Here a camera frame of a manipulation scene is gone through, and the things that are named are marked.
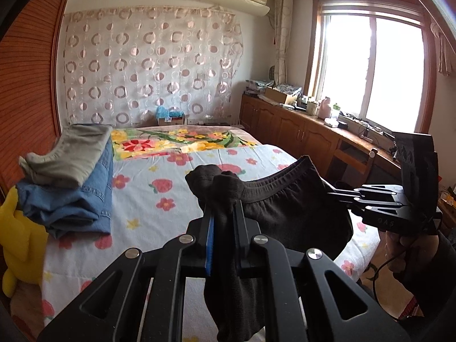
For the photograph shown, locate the pink figurine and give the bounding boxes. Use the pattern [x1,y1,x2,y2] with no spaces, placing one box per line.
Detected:
[317,97,331,120]

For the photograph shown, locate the blue tissue box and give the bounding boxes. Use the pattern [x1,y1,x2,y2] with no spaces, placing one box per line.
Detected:
[155,106,186,126]

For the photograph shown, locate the circle pattern sheer curtain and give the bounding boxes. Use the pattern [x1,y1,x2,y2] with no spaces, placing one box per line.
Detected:
[59,6,243,127]

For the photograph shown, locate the black pants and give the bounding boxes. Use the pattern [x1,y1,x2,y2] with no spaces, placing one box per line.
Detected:
[186,156,353,341]

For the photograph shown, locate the window with wooden frame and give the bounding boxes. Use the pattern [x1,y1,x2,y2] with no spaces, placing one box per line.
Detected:
[304,0,437,133]

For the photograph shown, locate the white cup on cabinet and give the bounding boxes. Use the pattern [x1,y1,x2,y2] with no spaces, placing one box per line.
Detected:
[306,100,318,117]

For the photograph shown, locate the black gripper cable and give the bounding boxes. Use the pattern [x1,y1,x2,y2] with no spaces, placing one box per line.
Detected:
[362,252,404,304]

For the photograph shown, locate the orange floral blanket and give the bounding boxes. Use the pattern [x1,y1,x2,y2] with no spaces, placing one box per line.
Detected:
[111,125,260,161]

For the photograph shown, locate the wooden slatted wardrobe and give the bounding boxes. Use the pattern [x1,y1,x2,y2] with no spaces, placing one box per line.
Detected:
[1,0,67,195]

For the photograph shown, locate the person's right hand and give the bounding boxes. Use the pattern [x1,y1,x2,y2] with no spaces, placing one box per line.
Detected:
[385,232,440,272]

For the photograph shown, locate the strawberry flower print bedsheet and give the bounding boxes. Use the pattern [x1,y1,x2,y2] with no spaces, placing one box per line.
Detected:
[40,143,381,342]

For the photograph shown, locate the wooden chair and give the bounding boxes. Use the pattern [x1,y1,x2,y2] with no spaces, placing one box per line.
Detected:
[326,147,378,187]

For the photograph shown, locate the long wooden cabinet desk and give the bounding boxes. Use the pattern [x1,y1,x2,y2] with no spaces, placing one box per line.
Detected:
[240,94,401,185]

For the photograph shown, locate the cardboard box on cabinet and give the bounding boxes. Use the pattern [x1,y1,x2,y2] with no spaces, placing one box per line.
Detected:
[264,87,298,105]

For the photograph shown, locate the folded blue jeans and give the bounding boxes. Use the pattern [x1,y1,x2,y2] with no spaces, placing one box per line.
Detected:
[15,141,114,239]

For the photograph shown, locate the window side curtain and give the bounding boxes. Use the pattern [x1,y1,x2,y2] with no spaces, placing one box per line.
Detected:
[274,0,293,84]

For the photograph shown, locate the yellow plush toy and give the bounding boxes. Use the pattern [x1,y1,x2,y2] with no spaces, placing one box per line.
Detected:
[0,186,48,298]

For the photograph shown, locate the right forearm black sleeve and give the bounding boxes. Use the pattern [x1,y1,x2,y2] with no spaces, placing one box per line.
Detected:
[393,234,455,341]

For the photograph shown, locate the folded grey-green pants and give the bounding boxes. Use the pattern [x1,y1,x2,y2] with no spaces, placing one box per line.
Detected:
[19,124,113,188]

